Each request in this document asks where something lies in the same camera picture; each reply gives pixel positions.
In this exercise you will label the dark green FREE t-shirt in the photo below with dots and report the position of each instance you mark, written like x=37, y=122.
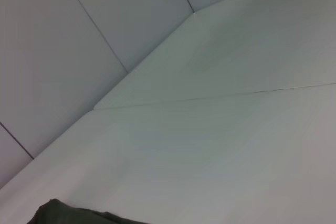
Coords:
x=78, y=214

